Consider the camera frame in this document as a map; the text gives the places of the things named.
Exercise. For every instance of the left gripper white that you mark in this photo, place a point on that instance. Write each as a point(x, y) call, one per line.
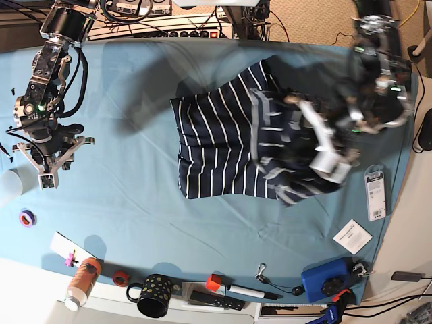
point(325, 135)

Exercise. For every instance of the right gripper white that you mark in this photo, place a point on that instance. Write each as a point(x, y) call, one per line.
point(52, 163)

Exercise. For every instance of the navy white striped t-shirt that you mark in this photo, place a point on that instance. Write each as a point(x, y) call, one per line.
point(242, 138)

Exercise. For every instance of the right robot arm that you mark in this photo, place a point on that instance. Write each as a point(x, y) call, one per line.
point(47, 144)

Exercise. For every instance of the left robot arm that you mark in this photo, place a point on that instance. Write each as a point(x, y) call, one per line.
point(365, 93)

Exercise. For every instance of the translucent white cup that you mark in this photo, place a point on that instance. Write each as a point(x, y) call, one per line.
point(10, 187)

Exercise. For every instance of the purple tape roll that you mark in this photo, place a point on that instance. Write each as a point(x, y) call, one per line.
point(27, 218)

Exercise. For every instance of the teal table cloth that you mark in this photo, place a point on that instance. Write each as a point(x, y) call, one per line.
point(120, 199)

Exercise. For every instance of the white paper sheet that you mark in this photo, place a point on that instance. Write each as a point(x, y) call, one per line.
point(62, 246)

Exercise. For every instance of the clear plastic blister pack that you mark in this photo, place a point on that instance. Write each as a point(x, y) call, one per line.
point(375, 192)

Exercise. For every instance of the black computer mouse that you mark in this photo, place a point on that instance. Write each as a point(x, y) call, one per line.
point(425, 134)

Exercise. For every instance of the white square paper packet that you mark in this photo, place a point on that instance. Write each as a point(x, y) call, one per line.
point(352, 237)

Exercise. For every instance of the orange bottle white cap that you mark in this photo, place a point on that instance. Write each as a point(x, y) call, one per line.
point(82, 283)

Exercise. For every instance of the red tape roll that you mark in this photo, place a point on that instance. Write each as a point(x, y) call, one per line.
point(121, 279)

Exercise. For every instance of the silver carabiner keyring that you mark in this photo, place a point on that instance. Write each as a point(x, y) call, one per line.
point(361, 270)

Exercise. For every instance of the blue plastic box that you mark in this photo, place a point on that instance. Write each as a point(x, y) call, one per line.
point(314, 278)

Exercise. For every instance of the black power strip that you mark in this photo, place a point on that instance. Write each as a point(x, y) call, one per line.
point(183, 34)

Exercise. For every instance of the black knob on box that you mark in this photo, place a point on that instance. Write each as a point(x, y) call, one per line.
point(332, 286)

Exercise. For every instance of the black mug gold pattern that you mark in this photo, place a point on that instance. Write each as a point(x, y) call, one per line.
point(155, 295)

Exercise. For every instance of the black power adapter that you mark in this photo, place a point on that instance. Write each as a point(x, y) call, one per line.
point(406, 276)

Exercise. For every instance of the white black marker pen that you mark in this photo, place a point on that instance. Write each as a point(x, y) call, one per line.
point(252, 292)

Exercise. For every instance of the blue orange clamp bottom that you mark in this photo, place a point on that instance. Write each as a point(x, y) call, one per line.
point(333, 313)

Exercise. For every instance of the orange red cube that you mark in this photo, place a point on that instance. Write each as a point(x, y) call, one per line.
point(213, 282)

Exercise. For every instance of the black remote control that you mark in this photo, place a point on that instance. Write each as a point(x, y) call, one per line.
point(217, 300)

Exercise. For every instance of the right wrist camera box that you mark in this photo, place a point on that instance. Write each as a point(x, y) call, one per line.
point(48, 180)

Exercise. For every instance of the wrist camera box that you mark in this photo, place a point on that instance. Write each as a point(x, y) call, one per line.
point(330, 166)
point(48, 180)

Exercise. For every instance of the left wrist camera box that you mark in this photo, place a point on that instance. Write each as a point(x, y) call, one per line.
point(330, 166)

